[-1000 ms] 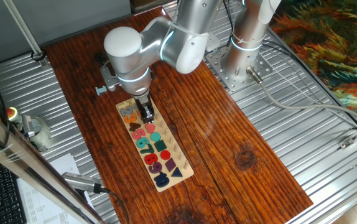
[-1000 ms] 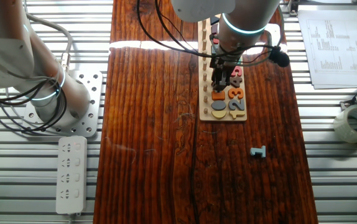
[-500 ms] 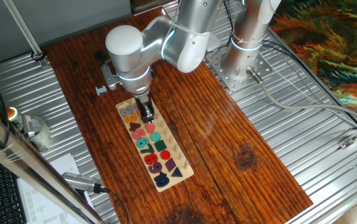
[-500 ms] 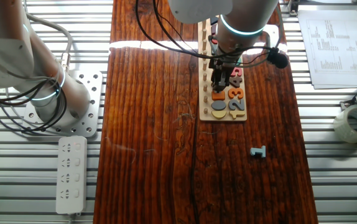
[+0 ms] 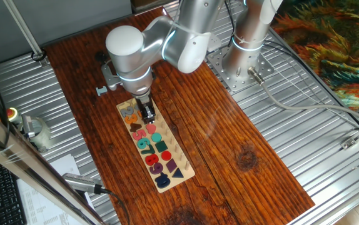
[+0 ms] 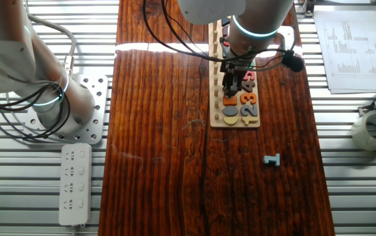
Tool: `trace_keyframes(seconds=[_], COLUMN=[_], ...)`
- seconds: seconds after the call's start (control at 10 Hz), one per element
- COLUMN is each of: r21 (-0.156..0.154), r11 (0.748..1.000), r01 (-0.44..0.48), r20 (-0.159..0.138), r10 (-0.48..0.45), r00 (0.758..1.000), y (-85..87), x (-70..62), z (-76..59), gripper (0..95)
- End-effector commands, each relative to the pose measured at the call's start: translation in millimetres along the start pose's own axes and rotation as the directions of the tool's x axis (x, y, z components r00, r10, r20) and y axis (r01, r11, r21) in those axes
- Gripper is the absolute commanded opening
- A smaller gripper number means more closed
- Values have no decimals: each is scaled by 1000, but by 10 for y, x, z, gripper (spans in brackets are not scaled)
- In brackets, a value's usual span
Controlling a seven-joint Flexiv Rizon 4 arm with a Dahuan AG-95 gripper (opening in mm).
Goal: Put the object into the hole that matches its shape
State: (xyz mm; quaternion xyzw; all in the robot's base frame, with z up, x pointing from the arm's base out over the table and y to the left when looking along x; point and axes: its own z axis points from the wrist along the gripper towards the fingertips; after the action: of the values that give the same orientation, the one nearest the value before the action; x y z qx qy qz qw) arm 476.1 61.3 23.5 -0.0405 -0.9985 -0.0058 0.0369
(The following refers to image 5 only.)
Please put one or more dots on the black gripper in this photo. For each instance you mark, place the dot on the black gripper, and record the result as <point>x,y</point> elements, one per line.
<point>143,102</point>

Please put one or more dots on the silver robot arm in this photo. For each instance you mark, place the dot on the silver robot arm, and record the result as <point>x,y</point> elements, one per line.
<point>185,40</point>

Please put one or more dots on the wooden shape puzzle board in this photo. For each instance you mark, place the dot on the wooden shape puzzle board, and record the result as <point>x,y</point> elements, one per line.
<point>174,139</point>

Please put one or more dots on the orange rectangle piece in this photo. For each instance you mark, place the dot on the orange rectangle piece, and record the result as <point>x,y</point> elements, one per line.
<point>139,113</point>

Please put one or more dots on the pink heart piece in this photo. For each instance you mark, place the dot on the pink heart piece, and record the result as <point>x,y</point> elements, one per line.
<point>151,129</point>

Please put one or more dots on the grey-blue oval piece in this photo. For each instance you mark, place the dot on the grey-blue oval piece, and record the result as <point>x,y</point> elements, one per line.
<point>135,107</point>

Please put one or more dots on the orange number three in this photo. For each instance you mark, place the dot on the orange number three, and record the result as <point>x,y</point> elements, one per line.
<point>131,119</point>

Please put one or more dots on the brown number four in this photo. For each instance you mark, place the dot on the brown number four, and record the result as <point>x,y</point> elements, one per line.
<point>135,127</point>

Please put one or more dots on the cream semicircle piece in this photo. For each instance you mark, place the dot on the cream semicircle piece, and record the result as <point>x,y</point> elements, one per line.
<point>133,101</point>

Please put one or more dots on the grey-blue number two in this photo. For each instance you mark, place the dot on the grey-blue number two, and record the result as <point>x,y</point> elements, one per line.
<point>126,112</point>

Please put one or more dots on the pink number five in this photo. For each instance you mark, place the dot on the pink number five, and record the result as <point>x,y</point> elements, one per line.
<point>138,135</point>

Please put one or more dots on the teal octagon piece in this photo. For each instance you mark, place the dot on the teal octagon piece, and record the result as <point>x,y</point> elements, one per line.
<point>156,137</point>

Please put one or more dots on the cream number one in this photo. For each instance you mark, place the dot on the cream number one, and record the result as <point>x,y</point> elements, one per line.
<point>123,105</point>

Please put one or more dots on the teal number six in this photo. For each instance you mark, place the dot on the teal number six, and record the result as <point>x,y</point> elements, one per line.
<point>143,143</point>

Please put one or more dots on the dark green square piece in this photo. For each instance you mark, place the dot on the dark green square piece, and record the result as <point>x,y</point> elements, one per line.
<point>161,146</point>

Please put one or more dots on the dark green number seven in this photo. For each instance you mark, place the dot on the dark green number seven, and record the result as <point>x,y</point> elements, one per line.
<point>148,150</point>

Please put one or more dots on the red number eight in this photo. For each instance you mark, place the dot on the red number eight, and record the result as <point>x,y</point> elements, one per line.
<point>155,157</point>

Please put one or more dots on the red circle piece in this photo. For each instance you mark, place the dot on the red circle piece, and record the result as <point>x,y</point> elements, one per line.
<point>166,155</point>

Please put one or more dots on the light blue number one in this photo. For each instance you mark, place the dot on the light blue number one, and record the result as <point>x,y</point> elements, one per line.
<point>101,91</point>

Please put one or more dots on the purple diamond piece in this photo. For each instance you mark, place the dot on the purple diamond piece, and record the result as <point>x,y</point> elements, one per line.
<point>171,165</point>

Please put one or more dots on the purple number nine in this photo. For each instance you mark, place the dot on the purple number nine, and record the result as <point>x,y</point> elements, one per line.
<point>159,170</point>

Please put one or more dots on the navy triangle piece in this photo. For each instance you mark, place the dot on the navy triangle piece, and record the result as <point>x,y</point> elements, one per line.
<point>177,174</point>

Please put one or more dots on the white power strip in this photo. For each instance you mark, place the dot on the white power strip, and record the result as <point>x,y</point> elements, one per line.
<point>214,42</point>

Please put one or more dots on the printed paper sheet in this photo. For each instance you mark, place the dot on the printed paper sheet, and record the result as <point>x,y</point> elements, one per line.
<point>63,164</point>

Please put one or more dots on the clear tape roll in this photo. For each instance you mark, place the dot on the clear tape roll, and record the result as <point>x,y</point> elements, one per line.
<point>45,137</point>

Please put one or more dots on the grey metal clamp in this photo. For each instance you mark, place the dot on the grey metal clamp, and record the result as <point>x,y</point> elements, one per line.
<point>27,126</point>

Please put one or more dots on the red emergency stop button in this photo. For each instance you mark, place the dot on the red emergency stop button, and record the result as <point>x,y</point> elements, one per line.
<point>11,112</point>

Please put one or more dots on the colourful patterned cloth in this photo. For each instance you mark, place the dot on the colourful patterned cloth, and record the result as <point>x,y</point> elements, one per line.
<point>339,47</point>

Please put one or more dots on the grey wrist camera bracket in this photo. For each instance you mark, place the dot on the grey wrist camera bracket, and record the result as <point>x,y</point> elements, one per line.
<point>110,78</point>

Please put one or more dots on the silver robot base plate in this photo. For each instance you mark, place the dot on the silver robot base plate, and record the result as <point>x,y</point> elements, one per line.
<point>239,82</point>

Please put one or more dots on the silver ribbed camera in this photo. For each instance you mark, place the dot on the silver ribbed camera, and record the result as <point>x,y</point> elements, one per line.
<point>79,182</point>

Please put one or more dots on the steel frame bar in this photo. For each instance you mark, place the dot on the steel frame bar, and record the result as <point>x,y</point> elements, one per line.
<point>26,165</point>

